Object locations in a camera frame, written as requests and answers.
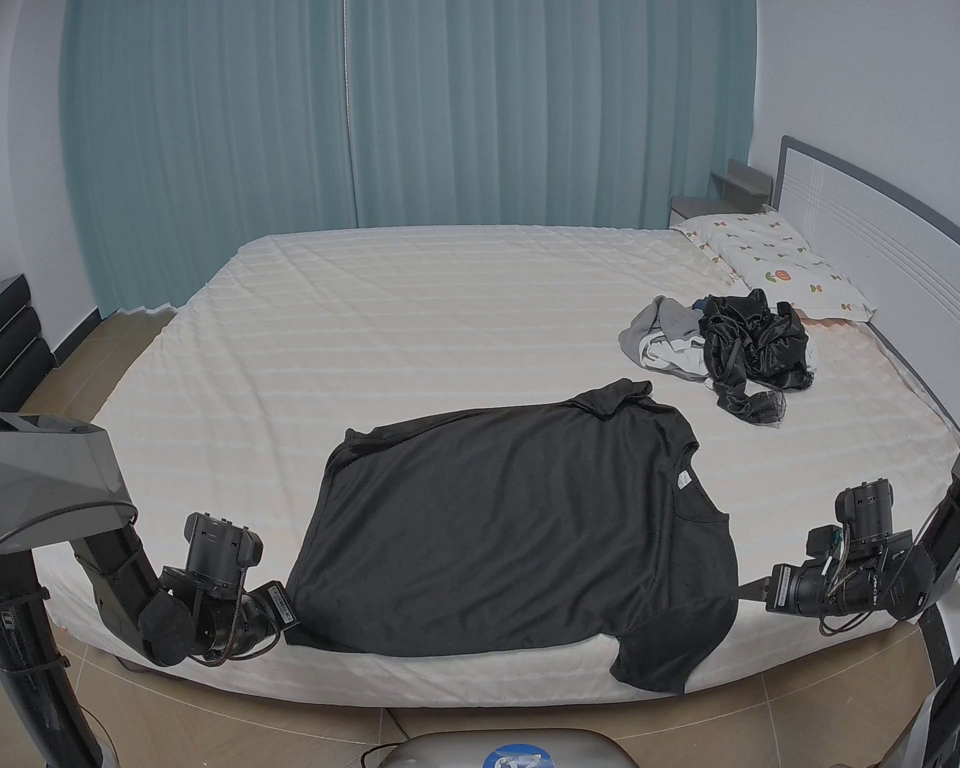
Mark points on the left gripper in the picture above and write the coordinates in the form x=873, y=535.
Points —
x=262, y=615

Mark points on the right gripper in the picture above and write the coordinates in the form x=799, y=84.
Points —
x=799, y=592

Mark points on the black T-shirt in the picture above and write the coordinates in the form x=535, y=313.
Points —
x=510, y=525

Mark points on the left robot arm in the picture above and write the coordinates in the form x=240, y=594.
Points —
x=120, y=577

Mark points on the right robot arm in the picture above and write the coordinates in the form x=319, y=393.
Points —
x=919, y=577

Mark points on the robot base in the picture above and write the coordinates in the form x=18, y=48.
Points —
x=465, y=752

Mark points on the bed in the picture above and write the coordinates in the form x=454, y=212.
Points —
x=412, y=322

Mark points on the black satin garment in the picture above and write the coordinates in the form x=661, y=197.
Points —
x=757, y=345

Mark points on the grey and white garment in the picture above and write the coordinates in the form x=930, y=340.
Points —
x=667, y=330

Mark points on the white printed pillow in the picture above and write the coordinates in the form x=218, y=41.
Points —
x=772, y=262

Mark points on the black chest of drawers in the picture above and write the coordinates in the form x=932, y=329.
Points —
x=22, y=337

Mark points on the grey bedside table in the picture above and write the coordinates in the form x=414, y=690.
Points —
x=739, y=184

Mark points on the blue-green curtain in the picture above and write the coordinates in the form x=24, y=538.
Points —
x=540, y=112
x=210, y=150

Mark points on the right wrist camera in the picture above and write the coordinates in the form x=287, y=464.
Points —
x=821, y=541

